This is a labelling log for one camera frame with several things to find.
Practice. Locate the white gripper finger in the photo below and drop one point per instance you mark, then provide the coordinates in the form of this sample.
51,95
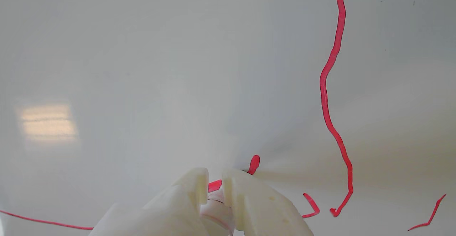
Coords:
263,214
171,211

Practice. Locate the red whiteboard marker pen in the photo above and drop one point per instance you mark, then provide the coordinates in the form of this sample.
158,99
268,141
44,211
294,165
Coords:
215,214

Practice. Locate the white whiteboard with metal frame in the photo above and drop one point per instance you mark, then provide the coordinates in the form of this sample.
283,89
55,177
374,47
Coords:
142,68

